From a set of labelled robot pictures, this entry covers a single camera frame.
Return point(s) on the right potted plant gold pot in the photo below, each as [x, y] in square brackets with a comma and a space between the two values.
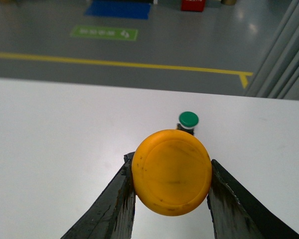
[228, 2]

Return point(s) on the green floor sign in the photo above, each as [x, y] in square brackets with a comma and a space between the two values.
[108, 33]

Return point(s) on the yellow mushroom push button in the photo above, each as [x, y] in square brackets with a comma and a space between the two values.
[172, 172]

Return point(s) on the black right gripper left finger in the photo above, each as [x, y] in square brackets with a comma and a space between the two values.
[112, 215]

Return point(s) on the left potted plant gold pot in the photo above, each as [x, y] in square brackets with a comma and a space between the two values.
[7, 1]

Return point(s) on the green mushroom push button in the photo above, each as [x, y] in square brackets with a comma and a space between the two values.
[187, 121]

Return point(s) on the grey curtain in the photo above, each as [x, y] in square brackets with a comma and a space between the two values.
[278, 75]

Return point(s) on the red fire extinguisher cabinet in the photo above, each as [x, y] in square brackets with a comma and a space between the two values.
[193, 5]

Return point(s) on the potted plant gold pot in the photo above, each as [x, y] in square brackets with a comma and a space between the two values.
[228, 2]
[7, 1]

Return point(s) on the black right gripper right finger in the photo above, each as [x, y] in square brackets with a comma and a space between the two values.
[237, 214]

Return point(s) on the blue floor mat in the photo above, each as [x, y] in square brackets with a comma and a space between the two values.
[134, 9]

